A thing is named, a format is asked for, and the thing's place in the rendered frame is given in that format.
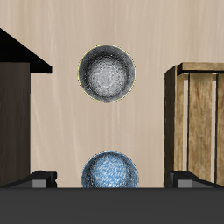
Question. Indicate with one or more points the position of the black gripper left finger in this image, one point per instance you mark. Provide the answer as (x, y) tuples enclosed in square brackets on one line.
[(40, 178)]

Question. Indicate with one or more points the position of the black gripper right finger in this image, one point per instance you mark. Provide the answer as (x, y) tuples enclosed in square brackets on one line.
[(183, 178)]

